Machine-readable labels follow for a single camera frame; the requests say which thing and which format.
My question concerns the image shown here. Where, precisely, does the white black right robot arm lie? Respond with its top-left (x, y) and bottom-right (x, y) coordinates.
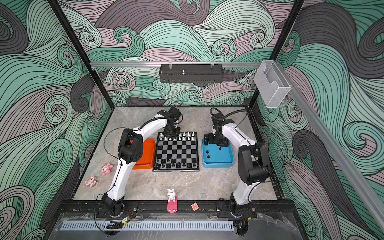
top-left (202, 108), bottom-right (270, 216)

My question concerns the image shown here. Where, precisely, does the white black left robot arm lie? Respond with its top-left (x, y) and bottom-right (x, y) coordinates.
top-left (102, 107), bottom-right (182, 218)

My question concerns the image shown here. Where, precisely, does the black white chess board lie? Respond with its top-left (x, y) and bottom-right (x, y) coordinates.
top-left (153, 132), bottom-right (200, 172)

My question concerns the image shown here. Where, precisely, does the blue plastic tray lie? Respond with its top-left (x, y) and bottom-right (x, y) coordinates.
top-left (202, 139), bottom-right (235, 168)

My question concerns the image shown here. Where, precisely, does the orange plastic tray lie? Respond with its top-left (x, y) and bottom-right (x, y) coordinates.
top-left (133, 139), bottom-right (156, 170)

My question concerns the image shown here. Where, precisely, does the small orange letter block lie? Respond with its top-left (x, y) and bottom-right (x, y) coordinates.
top-left (191, 202), bottom-right (199, 212)

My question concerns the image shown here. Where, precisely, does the white rabbit figurine pink stand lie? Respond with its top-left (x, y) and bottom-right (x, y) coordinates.
top-left (167, 189), bottom-right (178, 213)

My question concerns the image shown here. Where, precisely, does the pink white plush toy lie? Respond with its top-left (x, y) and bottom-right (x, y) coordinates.
top-left (101, 163), bottom-right (114, 176)
top-left (85, 176), bottom-right (98, 188)

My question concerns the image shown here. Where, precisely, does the black perforated wall shelf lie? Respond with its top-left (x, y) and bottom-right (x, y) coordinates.
top-left (159, 65), bottom-right (224, 84)

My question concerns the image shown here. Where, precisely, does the clear acrylic wall holder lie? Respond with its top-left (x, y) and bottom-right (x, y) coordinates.
top-left (254, 60), bottom-right (292, 108)

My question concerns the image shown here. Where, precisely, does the silver aluminium rail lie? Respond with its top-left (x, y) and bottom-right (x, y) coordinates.
top-left (90, 61), bottom-right (261, 69)

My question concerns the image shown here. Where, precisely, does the white slotted cable duct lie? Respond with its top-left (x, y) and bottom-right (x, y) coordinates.
top-left (59, 220), bottom-right (234, 232)

